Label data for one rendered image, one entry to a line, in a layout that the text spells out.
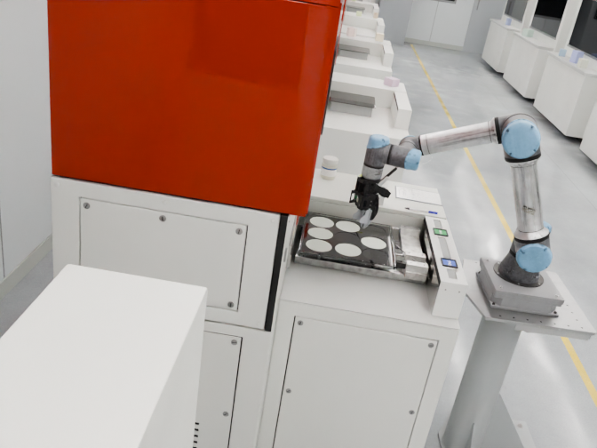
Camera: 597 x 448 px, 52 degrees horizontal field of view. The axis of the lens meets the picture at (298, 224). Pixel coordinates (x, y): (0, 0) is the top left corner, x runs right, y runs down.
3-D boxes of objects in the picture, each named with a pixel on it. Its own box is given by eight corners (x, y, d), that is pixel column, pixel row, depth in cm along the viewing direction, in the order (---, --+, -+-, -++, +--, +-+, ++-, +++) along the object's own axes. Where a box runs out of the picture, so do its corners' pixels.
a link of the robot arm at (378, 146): (391, 141, 214) (367, 136, 216) (384, 171, 219) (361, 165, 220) (394, 136, 221) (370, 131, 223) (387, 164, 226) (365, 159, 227)
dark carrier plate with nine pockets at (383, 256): (300, 252, 229) (300, 250, 229) (307, 214, 260) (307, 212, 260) (392, 267, 228) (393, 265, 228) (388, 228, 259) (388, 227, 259)
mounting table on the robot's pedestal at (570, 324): (546, 298, 267) (556, 272, 261) (585, 363, 226) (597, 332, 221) (443, 283, 266) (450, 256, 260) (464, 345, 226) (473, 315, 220)
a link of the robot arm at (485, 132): (533, 103, 217) (396, 132, 235) (535, 109, 208) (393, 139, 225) (537, 134, 221) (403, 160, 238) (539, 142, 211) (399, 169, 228)
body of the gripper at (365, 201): (347, 204, 230) (354, 173, 225) (365, 201, 235) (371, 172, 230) (361, 212, 224) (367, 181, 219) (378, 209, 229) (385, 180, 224)
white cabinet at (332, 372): (252, 474, 246) (279, 300, 211) (280, 333, 333) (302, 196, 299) (411, 501, 244) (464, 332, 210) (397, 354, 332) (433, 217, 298)
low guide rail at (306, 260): (294, 262, 236) (295, 255, 235) (294, 260, 238) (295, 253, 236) (424, 284, 235) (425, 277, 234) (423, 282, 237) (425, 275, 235)
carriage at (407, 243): (403, 278, 231) (405, 271, 229) (398, 236, 264) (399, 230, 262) (425, 282, 230) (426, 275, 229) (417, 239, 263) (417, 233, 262)
